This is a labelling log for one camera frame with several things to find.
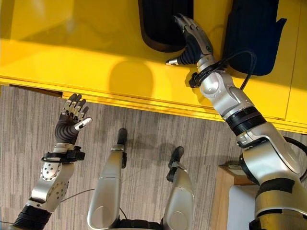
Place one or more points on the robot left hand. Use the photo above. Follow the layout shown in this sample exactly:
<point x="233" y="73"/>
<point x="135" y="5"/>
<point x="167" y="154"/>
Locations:
<point x="65" y="129"/>

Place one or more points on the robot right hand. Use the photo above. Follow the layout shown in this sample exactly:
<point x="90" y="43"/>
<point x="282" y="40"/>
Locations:
<point x="195" y="40"/>

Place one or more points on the black sole-shaped part rounded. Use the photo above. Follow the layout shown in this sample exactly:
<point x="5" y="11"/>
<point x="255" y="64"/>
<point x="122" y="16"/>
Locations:
<point x="165" y="26"/>

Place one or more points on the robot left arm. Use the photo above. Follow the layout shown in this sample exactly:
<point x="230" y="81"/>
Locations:
<point x="51" y="177"/>

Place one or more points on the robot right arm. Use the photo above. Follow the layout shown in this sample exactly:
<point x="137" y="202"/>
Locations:
<point x="254" y="134"/>

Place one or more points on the yellow metal shelf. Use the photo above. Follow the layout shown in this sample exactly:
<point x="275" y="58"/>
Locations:
<point x="96" y="55"/>

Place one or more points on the wooden box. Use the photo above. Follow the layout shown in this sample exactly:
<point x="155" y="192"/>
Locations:
<point x="224" y="191"/>

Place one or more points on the black sole-shaped part notched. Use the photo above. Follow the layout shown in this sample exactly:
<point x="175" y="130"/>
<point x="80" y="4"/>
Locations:
<point x="254" y="36"/>

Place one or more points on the robot right leg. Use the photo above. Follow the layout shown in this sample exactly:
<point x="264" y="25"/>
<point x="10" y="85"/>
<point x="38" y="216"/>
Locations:
<point x="178" y="191"/>

